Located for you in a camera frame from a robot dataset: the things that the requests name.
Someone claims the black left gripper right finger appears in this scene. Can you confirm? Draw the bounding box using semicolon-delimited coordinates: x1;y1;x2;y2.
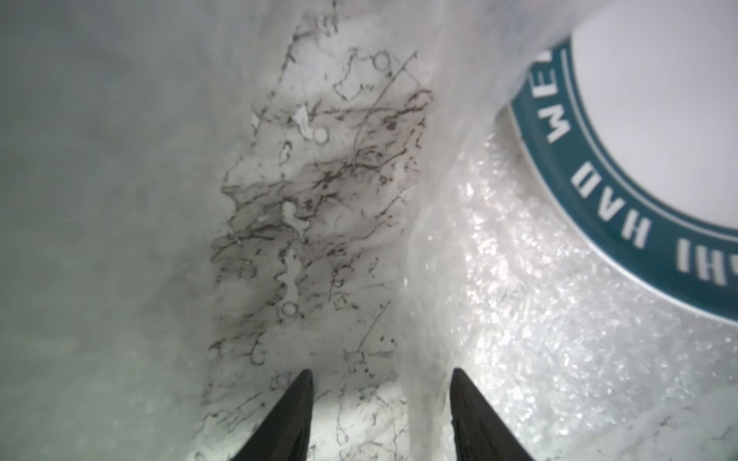
450;368;534;461

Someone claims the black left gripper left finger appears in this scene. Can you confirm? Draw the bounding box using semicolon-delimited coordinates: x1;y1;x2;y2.
232;369;314;461

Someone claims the clear bubble wrap sheet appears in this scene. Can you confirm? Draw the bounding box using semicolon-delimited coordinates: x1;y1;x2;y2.
1;1;737;460

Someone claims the teal rimmed plate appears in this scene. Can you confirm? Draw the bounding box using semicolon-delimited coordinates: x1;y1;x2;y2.
509;1;737;322

